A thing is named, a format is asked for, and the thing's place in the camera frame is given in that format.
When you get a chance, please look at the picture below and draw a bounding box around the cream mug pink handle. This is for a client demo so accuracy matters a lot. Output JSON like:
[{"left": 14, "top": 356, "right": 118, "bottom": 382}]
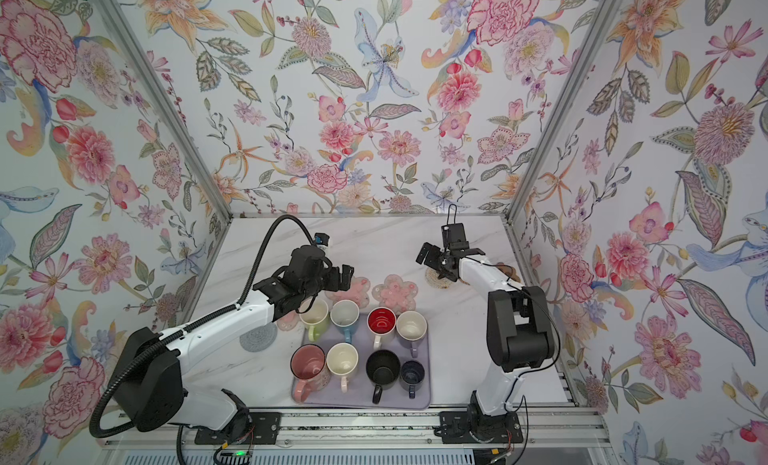
[{"left": 326, "top": 343, "right": 359, "bottom": 393}]

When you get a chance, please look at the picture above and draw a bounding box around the right corner aluminium post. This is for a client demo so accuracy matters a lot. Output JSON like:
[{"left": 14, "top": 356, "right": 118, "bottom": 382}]
[{"left": 505, "top": 0, "right": 623, "bottom": 224}]

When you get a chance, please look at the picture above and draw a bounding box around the green mug white inside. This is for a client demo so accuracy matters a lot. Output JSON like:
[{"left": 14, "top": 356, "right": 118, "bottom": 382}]
[{"left": 298, "top": 298, "right": 330, "bottom": 343}]

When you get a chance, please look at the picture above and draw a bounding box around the lilac drying mat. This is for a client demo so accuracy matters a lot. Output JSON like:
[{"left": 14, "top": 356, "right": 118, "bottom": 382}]
[{"left": 289, "top": 314, "right": 432, "bottom": 410}]

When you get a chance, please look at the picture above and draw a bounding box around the corner aluminium post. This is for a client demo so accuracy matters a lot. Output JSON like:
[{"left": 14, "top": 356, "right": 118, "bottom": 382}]
[
  {"left": 505, "top": 0, "right": 623, "bottom": 224},
  {"left": 90, "top": 0, "right": 233, "bottom": 225}
]

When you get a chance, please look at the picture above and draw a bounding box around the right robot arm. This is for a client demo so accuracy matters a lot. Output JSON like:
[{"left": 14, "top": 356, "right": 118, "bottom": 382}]
[{"left": 416, "top": 223, "right": 559, "bottom": 442}]

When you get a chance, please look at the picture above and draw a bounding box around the grey round knitted coaster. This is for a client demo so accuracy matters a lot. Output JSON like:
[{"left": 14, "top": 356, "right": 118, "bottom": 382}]
[{"left": 239, "top": 323, "right": 278, "bottom": 353}]

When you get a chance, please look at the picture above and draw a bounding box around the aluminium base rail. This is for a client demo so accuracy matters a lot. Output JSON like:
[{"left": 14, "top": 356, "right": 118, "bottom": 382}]
[{"left": 95, "top": 405, "right": 619, "bottom": 464}]

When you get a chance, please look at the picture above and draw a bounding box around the small dark blue mug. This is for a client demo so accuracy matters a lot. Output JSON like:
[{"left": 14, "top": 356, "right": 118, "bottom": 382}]
[{"left": 399, "top": 360, "right": 426, "bottom": 400}]

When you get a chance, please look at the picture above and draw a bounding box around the lilac mug white inside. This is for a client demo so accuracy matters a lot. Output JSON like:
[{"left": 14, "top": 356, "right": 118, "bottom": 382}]
[{"left": 396, "top": 311, "right": 428, "bottom": 358}]

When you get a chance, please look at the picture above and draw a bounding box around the blue mug white inside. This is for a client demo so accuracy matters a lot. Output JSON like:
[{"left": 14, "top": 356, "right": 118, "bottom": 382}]
[{"left": 330, "top": 300, "right": 360, "bottom": 343}]

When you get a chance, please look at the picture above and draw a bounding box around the black mug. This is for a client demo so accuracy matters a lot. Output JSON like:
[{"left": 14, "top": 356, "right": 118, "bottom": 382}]
[{"left": 365, "top": 350, "right": 401, "bottom": 405}]

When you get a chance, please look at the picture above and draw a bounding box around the white embroidered round coaster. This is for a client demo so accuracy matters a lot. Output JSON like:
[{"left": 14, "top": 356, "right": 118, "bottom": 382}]
[{"left": 425, "top": 268, "right": 455, "bottom": 290}]

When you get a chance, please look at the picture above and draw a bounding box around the red inside white mug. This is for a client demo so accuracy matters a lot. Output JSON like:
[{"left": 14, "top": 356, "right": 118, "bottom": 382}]
[{"left": 366, "top": 307, "right": 397, "bottom": 351}]

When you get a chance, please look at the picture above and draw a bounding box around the left corner aluminium post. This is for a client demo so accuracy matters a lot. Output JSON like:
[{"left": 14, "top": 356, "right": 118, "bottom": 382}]
[{"left": 90, "top": 0, "right": 233, "bottom": 225}]

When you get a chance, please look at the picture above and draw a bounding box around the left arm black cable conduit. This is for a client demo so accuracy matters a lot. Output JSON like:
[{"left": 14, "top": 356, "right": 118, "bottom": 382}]
[{"left": 88, "top": 214, "right": 316, "bottom": 439}]

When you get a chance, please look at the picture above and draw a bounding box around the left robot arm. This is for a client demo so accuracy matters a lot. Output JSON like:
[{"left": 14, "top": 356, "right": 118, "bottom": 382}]
[{"left": 105, "top": 233, "right": 355, "bottom": 437}]

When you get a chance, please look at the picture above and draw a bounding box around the pink flower coaster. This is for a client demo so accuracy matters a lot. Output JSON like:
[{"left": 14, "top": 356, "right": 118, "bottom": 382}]
[
  {"left": 372, "top": 274, "right": 419, "bottom": 315},
  {"left": 276, "top": 311, "right": 300, "bottom": 332},
  {"left": 325, "top": 277, "right": 371, "bottom": 309}
]

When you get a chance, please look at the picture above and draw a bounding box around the brown paw shaped coaster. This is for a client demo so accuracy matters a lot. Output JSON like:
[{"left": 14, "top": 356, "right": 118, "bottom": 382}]
[{"left": 494, "top": 263, "right": 523, "bottom": 286}]

